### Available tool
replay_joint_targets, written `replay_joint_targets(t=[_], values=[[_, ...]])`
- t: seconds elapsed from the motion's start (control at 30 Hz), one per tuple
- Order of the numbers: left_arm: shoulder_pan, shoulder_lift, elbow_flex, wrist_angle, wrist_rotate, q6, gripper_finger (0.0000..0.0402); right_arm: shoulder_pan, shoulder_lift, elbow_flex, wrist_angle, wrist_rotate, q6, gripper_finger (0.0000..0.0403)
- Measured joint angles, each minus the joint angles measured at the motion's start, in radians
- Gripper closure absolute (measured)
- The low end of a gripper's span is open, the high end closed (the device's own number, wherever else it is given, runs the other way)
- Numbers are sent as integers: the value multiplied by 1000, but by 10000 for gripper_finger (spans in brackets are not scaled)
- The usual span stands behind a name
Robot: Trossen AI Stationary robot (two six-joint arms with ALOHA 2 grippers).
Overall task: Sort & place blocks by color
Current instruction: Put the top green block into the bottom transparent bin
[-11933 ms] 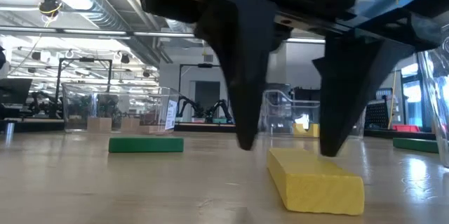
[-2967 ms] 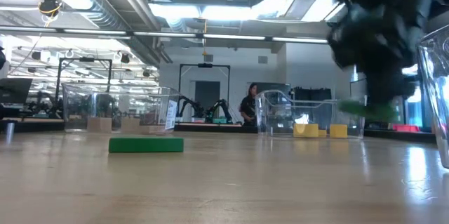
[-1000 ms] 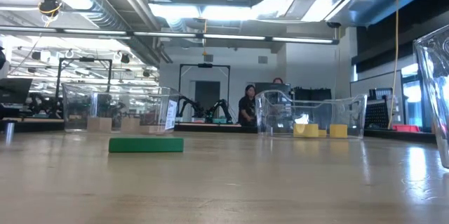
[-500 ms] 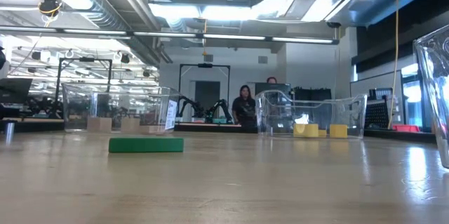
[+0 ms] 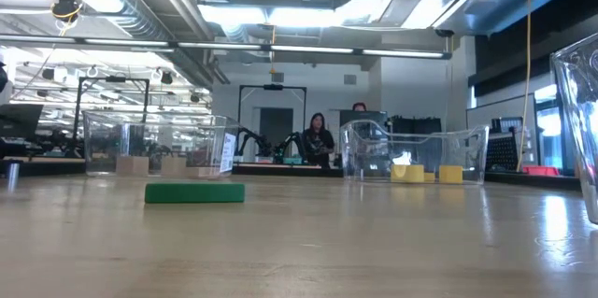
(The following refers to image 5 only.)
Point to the long ceiling light bar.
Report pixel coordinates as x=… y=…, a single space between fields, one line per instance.
x=308 y=49

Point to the black metal frame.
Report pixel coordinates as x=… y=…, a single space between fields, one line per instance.
x=112 y=79
x=273 y=87

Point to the small silver metal post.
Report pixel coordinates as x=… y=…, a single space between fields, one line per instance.
x=13 y=176

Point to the red plastic bin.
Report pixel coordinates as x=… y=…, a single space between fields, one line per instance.
x=539 y=170

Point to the person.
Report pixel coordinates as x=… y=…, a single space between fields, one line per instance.
x=359 y=107
x=317 y=141

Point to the clear plastic bin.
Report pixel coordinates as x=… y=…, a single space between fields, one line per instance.
x=579 y=125
x=107 y=139
x=374 y=148

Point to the black ceiling device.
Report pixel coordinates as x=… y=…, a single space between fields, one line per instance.
x=66 y=8

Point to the green wooden block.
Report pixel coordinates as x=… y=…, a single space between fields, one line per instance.
x=194 y=193

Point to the black background robot arm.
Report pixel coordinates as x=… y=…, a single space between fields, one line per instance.
x=292 y=144
x=61 y=141
x=254 y=137

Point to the black computer monitor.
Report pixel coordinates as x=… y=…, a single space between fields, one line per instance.
x=18 y=123

